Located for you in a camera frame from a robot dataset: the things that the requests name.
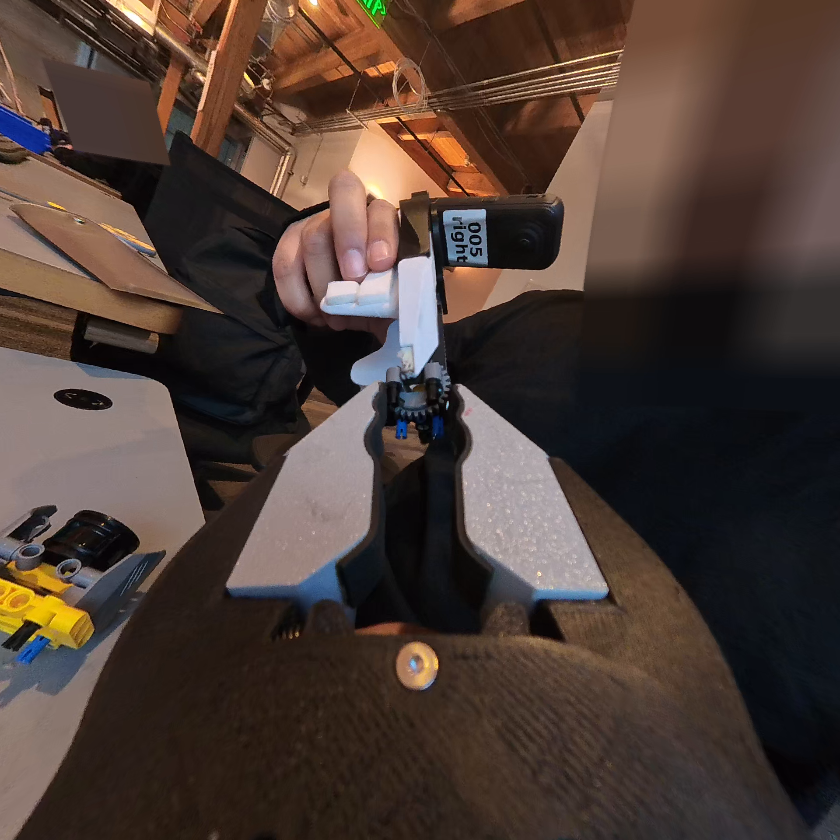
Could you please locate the grey desk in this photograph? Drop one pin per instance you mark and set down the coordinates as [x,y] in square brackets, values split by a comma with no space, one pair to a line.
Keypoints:
[98,459]

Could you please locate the grey toy gear assembly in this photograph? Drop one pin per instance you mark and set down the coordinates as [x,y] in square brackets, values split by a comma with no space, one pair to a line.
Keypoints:
[413,415]

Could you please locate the person's right hand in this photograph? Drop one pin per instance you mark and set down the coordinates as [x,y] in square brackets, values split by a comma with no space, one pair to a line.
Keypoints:
[308,262]

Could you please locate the yellow black toy wheel assembly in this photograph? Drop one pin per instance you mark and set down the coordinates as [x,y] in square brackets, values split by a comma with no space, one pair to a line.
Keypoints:
[85,538]

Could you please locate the wooden post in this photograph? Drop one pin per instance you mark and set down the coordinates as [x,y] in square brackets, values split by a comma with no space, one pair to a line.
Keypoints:
[226,79]

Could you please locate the beige wood-edged table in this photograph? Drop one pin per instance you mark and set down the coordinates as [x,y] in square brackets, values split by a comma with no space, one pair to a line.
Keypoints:
[65,289]

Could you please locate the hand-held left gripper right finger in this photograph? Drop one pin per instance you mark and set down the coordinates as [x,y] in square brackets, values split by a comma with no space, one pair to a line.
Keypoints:
[525,518]

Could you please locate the yellow blue flat object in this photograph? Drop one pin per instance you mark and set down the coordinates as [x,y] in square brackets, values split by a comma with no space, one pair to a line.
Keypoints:
[131,239]

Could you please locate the green exit sign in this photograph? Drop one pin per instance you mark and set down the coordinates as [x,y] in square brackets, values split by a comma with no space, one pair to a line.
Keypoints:
[371,6]

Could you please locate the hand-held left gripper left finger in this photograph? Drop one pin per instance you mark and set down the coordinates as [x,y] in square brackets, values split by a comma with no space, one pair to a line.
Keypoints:
[308,512]

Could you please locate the blue box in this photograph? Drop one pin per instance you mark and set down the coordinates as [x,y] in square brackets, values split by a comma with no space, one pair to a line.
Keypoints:
[26,128]

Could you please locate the brown cardboard sheet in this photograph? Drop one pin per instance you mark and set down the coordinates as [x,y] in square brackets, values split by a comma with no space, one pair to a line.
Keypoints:
[98,256]

